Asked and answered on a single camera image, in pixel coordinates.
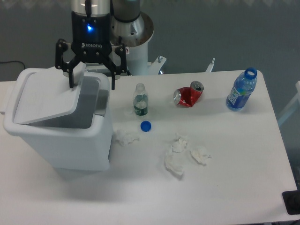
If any crumpled white tissue lower middle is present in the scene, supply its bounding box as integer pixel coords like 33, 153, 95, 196
164, 148, 184, 179

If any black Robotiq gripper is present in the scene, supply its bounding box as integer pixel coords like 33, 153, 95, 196
55, 12, 127, 90

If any crushed red soda can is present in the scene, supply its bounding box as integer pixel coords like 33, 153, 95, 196
173, 81, 204, 107

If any crumpled white tissue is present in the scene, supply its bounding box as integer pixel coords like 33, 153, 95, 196
113, 129, 140, 146
171, 133, 188, 153
190, 146, 211, 166
164, 148, 184, 179

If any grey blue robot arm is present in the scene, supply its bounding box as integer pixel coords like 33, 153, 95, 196
55, 0, 130, 88

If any crumpled white tissue right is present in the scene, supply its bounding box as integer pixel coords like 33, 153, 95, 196
190, 146, 211, 166

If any clear bottle green label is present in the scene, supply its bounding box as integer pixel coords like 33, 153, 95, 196
133, 83, 148, 116

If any white trash can body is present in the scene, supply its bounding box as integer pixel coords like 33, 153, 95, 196
3, 68, 113, 171

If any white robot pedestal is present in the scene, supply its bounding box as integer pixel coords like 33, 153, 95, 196
110, 6, 165, 75

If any blue bottle cap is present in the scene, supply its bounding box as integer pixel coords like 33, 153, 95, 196
140, 120, 152, 132

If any white frame at right edge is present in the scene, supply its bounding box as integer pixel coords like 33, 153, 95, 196
277, 81, 300, 127

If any blue plastic bottle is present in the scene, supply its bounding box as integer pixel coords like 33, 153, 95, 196
226, 67, 257, 111

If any crumpled white tissue upper middle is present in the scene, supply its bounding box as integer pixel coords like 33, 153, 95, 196
171, 133, 188, 153

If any crumpled white tissue left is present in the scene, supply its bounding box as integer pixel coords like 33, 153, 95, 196
113, 129, 140, 146

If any black device at table edge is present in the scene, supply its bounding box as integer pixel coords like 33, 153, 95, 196
282, 190, 300, 215

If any white trash can lid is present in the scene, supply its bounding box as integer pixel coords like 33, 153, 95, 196
14, 62, 86, 124

